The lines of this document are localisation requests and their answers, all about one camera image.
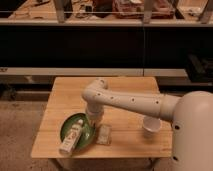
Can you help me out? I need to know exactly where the white paper cup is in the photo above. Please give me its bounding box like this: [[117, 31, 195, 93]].
[[142, 116, 161, 138]]

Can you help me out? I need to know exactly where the red tray of clutter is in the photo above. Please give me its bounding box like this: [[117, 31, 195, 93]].
[[112, 0, 174, 19]]

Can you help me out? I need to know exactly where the green ceramic bowl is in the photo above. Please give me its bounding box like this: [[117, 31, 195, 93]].
[[60, 113, 96, 150]]

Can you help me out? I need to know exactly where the long metal shelf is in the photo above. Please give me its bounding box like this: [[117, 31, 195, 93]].
[[0, 0, 213, 27]]

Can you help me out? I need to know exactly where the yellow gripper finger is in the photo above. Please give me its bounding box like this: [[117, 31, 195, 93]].
[[88, 119, 97, 130]]

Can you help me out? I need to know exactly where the wooden table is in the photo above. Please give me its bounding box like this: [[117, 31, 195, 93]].
[[31, 77, 172, 158]]

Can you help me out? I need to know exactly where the white plastic bottle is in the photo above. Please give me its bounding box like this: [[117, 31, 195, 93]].
[[59, 119, 84, 156]]

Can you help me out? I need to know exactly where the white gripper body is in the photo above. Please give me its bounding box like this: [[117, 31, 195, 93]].
[[86, 107, 104, 125]]

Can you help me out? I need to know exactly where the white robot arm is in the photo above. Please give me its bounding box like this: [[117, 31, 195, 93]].
[[82, 78, 213, 171]]

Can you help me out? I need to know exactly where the beige sponge block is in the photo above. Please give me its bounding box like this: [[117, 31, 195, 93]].
[[97, 124, 111, 145]]

